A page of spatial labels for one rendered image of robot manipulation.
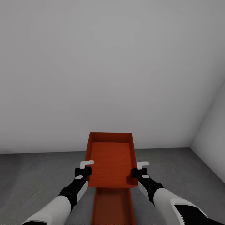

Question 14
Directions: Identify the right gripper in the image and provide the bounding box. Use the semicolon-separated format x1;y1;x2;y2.
131;168;147;178

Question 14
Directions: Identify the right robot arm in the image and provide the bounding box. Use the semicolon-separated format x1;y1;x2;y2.
131;162;224;225

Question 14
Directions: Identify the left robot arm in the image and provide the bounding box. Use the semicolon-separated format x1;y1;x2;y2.
22;161;94;225

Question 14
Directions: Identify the storage box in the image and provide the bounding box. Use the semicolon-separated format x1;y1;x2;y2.
91;187;135;225
84;132;138;188

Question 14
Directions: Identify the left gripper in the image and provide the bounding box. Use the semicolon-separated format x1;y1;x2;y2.
75;167;92;177

